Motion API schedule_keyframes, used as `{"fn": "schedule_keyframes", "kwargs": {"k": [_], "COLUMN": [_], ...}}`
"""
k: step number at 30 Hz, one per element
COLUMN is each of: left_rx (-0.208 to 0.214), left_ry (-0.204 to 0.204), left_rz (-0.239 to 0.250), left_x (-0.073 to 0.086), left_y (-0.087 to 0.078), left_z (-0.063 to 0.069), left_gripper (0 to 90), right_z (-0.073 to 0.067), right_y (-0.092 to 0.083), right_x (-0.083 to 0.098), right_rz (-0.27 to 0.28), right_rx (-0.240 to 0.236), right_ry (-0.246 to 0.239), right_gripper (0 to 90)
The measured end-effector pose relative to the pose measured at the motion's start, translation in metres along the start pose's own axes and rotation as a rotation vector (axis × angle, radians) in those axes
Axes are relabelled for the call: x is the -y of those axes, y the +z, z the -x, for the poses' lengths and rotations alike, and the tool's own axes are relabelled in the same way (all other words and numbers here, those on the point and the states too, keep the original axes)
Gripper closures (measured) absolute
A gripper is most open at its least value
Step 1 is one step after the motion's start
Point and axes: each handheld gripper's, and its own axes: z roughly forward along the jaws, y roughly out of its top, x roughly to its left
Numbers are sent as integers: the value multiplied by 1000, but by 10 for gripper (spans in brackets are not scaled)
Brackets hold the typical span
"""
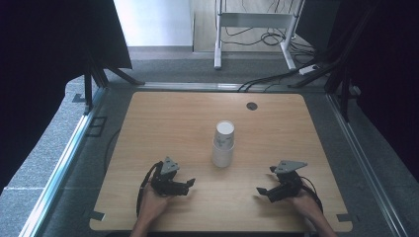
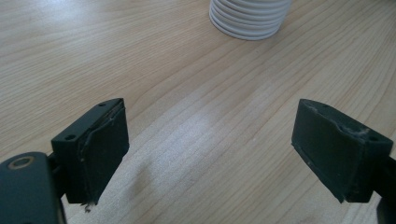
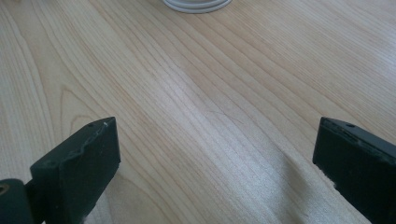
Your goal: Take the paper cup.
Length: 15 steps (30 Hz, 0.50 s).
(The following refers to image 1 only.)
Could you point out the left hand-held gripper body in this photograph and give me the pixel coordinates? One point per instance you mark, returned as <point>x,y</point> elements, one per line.
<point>166,184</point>

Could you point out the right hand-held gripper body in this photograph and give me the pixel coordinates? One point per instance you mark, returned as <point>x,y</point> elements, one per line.
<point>287,182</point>

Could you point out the stack of white paper cups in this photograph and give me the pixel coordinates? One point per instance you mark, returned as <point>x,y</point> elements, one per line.
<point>224,144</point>

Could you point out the person's left hand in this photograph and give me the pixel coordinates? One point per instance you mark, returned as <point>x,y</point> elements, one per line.
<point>152,205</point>

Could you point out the person's right hand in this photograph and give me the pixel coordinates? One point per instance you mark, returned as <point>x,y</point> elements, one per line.
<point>306,205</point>

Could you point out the round grey table grommet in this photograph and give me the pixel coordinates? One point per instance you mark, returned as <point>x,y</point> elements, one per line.
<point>252,106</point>

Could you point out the black tape piece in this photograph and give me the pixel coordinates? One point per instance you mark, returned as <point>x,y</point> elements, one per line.
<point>97,215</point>

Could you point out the white power strip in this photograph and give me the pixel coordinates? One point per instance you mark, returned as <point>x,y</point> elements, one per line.
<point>309,69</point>

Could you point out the black tripod stand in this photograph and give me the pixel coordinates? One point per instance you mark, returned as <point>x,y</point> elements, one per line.
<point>99,74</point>
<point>342,65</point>

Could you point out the white metal stand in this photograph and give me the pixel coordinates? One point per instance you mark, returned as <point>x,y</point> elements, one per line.
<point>252,19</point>

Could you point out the dark curtain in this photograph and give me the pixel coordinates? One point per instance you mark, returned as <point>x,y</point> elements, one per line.
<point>388,65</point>
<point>49,65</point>

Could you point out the aluminium floor rail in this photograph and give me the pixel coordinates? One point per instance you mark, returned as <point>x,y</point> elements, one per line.
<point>62,164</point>
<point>365,164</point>
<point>197,86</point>

